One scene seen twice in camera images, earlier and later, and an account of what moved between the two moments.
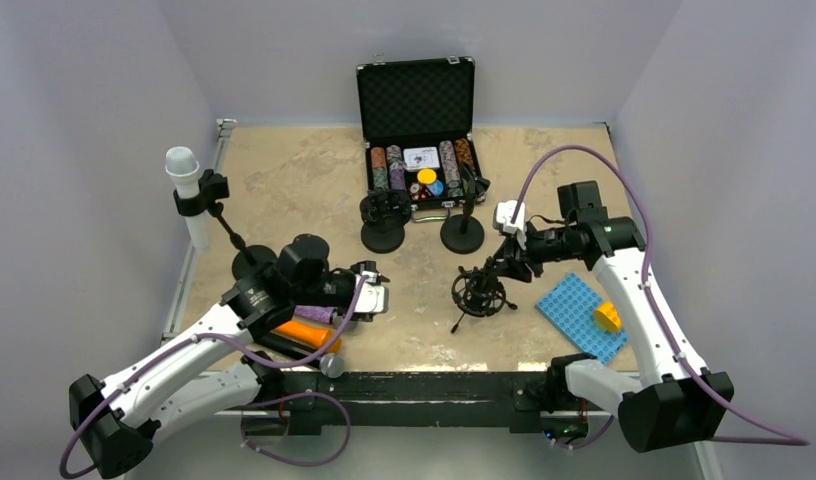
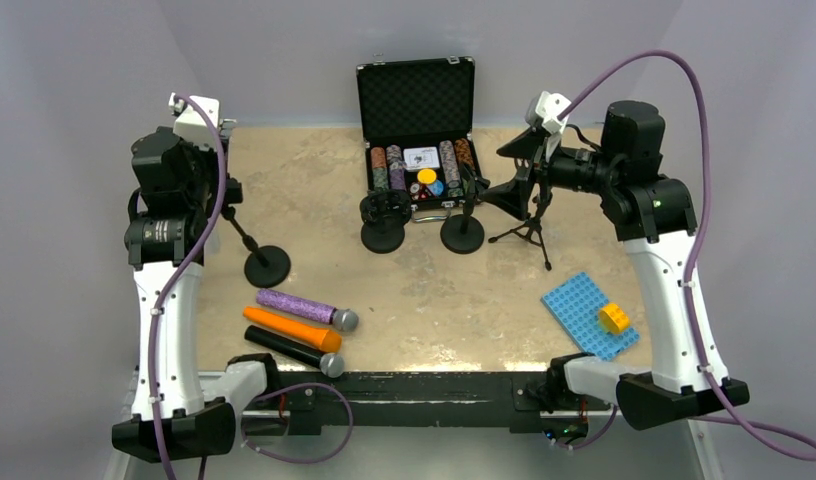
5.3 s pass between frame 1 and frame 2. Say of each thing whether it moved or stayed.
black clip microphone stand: stayed
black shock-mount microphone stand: stayed
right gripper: moved
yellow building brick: stayed
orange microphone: stayed
